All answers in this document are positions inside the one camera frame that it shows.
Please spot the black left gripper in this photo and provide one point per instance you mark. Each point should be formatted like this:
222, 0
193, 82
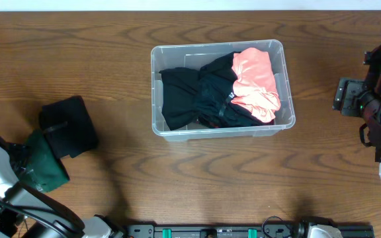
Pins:
19, 152

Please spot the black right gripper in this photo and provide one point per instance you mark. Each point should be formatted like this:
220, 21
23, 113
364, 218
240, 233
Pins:
348, 98

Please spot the dark green cloth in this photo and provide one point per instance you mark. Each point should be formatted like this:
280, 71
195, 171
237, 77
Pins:
41, 170

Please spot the black cloth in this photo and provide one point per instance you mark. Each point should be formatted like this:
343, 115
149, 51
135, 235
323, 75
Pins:
68, 128

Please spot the salmon pink cloth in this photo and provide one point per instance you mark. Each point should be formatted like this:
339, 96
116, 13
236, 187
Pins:
255, 87

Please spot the dark navy garment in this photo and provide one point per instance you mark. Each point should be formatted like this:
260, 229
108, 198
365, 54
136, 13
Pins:
216, 110

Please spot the black garment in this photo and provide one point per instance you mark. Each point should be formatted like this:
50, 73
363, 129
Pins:
180, 86

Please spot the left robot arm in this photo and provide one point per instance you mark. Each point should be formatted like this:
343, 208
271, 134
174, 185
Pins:
19, 201

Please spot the clear plastic storage container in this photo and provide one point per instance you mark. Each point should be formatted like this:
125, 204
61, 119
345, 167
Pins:
194, 56

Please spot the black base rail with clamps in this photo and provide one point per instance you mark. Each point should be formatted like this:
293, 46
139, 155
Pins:
210, 231

